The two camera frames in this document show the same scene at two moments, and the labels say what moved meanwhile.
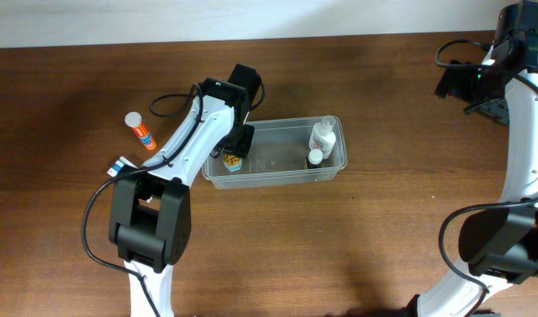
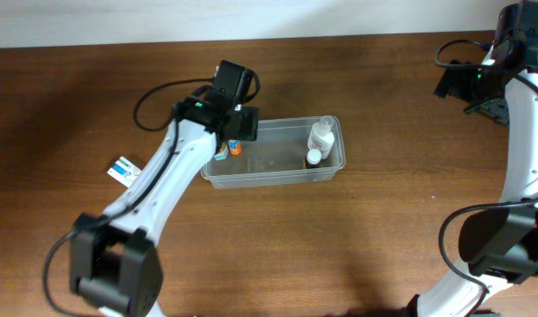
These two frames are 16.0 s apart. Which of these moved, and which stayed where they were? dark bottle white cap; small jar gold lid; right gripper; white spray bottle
Moved: small jar gold lid
Stayed: right gripper; white spray bottle; dark bottle white cap
